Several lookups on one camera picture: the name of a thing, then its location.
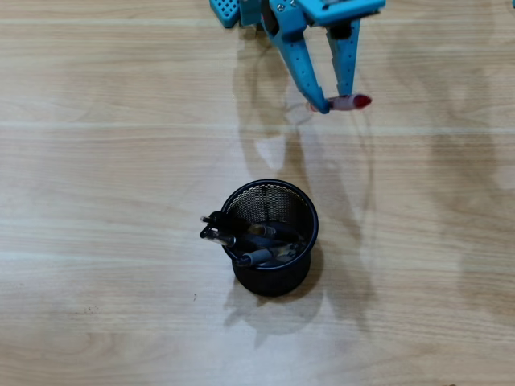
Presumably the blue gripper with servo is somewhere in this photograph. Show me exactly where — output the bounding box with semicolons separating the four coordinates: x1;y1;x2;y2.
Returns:
260;0;362;116

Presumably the red clear retractable pen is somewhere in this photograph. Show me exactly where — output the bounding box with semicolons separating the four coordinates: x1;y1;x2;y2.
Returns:
305;93;373;114

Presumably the black pen with silver ring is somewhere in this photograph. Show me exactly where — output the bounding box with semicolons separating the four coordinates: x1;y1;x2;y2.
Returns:
200;210;301;242

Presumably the clear stick pen black grip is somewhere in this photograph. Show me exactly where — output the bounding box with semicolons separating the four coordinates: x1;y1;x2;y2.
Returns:
199;226;258;248

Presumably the clear pen with grey grip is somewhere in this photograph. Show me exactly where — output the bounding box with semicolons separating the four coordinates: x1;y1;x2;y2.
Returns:
236;242;302;269

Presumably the black mesh pen holder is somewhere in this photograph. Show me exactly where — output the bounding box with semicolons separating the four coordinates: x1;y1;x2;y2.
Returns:
217;178;320;298

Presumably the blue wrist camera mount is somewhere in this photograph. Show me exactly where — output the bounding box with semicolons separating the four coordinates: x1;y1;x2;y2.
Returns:
299;0;387;40

